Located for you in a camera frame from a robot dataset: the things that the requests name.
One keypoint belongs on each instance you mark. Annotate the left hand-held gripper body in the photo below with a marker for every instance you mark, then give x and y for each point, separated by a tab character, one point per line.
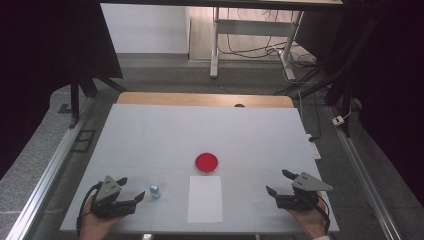
108	191

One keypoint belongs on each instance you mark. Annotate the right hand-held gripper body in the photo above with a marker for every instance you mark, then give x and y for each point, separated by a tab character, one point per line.
308	185

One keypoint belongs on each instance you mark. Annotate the red round dish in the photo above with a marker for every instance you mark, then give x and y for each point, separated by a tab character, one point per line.
206	162

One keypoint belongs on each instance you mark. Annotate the person's right hand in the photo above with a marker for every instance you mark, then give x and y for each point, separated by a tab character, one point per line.
313	221

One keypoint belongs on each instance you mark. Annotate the person's left hand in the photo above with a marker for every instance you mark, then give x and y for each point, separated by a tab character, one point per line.
91	226

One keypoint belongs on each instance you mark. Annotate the white paper sheet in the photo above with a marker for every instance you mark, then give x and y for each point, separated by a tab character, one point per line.
205	200

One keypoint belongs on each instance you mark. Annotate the small white adapter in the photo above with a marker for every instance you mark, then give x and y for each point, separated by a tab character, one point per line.
338	120

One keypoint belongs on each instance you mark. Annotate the large white board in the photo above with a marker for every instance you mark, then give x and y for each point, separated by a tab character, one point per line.
206	130

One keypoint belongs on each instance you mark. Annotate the black metal stand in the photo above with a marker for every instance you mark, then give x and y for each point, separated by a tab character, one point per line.
336	76
75	93

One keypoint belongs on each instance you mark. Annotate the wooden table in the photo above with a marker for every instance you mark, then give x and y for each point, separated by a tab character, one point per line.
200	99

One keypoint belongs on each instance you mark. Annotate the black curtain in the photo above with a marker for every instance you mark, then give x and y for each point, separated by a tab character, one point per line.
393	100
40	66

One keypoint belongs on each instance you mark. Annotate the aluminium rail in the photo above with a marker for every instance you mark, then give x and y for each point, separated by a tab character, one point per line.
363	180
50	173

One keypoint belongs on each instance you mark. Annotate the white desk frame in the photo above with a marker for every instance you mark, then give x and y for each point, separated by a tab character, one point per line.
253	28

